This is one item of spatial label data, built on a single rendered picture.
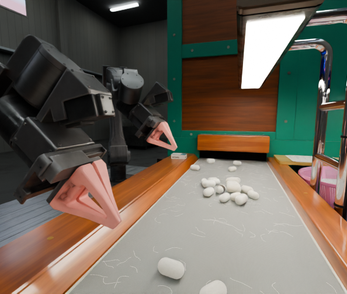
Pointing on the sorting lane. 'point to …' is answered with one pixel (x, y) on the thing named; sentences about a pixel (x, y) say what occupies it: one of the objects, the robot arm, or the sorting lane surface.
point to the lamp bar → (273, 11)
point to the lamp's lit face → (265, 48)
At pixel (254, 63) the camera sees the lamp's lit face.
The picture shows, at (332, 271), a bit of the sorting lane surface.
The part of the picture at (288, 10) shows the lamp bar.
